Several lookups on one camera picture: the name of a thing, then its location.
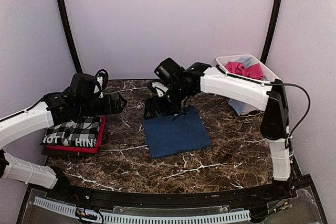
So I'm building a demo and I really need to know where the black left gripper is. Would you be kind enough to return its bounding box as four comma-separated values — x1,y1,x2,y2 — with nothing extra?
76,92,127,118

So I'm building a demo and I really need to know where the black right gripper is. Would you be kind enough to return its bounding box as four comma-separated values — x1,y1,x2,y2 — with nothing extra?
144,82,192,118

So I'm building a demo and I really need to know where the blue garment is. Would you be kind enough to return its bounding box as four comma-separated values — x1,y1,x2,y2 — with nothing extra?
143,105,212,158

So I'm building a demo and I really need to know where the black white plaid shirt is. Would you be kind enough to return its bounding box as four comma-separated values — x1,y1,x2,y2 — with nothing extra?
41,116,102,148

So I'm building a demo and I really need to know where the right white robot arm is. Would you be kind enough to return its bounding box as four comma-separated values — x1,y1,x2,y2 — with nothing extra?
143,58,294,200

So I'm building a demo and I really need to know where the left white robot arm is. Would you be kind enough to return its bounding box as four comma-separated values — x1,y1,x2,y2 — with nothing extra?
1,93,127,201

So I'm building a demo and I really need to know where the folded red t-shirt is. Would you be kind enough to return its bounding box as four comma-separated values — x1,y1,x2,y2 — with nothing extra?
43,116,106,154

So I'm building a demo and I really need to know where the light blue cloth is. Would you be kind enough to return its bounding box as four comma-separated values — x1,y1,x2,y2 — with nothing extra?
228,57,257,115

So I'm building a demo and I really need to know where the pink garment in bin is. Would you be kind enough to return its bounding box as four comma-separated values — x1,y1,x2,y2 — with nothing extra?
225,62,265,80

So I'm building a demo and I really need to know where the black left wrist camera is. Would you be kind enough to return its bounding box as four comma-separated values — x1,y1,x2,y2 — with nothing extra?
69,73,101,100

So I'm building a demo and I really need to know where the black front rail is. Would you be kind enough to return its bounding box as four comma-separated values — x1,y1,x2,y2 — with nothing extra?
47,184,292,209

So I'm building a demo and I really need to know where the white slotted cable duct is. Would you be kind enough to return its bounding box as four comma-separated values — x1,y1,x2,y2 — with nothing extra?
34,197,250,224

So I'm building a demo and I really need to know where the left black frame post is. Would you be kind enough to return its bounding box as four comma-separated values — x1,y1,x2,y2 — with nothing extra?
57,0,83,73

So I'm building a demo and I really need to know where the black frame post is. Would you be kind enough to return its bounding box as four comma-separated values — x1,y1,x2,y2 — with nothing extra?
260,0,281,64
57,0,83,73

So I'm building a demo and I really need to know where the right black frame post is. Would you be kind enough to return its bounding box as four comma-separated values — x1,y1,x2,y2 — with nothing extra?
260,0,281,64

